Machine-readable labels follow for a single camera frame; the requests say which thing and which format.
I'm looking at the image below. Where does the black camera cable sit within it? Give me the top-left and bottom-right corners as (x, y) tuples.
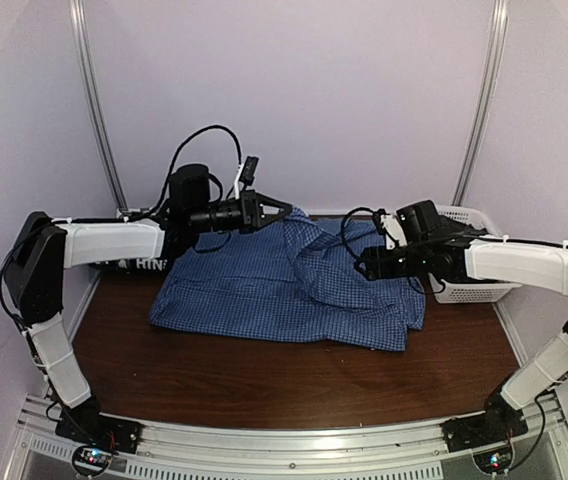
(151, 124), (245, 216)
(339, 205), (448, 296)

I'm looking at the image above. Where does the aluminium frame post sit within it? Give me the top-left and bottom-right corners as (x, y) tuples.
(68, 0), (128, 209)
(452, 0), (509, 206)

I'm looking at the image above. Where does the right black camera cable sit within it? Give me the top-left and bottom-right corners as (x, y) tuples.
(339, 205), (448, 296)

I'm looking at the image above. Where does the front aluminium rail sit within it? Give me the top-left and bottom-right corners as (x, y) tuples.
(8, 392), (568, 480)

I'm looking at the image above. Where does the blue checked long sleeve shirt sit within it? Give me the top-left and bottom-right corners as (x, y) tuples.
(149, 209), (426, 352)

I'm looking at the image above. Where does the right aluminium frame post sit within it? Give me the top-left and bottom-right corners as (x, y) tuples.
(452, 0), (509, 206)

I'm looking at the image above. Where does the left circuit board with leds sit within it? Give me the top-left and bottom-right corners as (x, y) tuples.
(71, 446), (113, 477)

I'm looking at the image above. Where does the circuit board with leds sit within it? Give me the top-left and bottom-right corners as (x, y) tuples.
(71, 446), (113, 477)
(473, 447), (514, 475)

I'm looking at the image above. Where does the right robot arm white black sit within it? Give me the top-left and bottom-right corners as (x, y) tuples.
(352, 200), (568, 442)

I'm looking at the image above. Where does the right circuit board with leds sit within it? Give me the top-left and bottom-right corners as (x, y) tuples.
(473, 447), (514, 475)

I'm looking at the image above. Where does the white plastic laundry basket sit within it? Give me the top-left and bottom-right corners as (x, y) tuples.
(428, 205), (521, 304)

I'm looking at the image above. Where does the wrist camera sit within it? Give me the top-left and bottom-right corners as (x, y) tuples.
(371, 208), (400, 250)
(239, 156), (259, 186)

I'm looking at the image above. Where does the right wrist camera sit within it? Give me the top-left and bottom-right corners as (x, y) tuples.
(371, 208), (400, 250)

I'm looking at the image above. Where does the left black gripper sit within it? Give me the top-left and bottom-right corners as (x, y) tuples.
(189, 189), (291, 234)

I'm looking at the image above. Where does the left aluminium frame post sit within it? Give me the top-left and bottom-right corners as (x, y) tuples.
(68, 0), (128, 209)

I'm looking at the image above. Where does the left black camera cable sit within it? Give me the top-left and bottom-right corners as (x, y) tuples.
(151, 124), (245, 216)

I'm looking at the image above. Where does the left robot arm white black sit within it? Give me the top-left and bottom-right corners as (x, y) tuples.
(0, 157), (293, 444)

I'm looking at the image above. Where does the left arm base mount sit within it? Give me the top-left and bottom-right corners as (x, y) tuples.
(55, 413), (142, 454)

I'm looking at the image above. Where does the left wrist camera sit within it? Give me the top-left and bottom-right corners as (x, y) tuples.
(239, 156), (259, 186)

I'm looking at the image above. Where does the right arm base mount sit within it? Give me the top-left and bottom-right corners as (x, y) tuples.
(441, 413), (528, 453)

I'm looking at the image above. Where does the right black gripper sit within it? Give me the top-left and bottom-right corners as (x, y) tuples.
(355, 241), (430, 281)

